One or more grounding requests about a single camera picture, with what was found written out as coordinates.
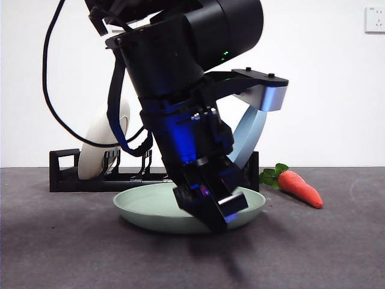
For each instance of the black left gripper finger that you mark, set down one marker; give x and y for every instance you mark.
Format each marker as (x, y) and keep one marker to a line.
(233, 204)
(201, 207)

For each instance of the green plate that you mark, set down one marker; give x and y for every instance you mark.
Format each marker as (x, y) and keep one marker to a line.
(144, 204)

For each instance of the orange carrot with green leaves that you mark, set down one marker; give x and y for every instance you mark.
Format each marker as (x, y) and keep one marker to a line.
(297, 186)

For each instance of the blue plate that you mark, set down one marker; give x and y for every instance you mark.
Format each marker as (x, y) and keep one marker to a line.
(249, 132)

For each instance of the white plate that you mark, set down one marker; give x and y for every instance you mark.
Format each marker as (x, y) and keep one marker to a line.
(93, 156)

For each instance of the black plate rack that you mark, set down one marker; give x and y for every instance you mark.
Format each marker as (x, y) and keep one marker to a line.
(57, 183)

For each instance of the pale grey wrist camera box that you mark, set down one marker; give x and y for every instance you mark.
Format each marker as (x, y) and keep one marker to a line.
(270, 97)

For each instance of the white wall socket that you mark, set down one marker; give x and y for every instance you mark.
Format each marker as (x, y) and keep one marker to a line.
(376, 19)

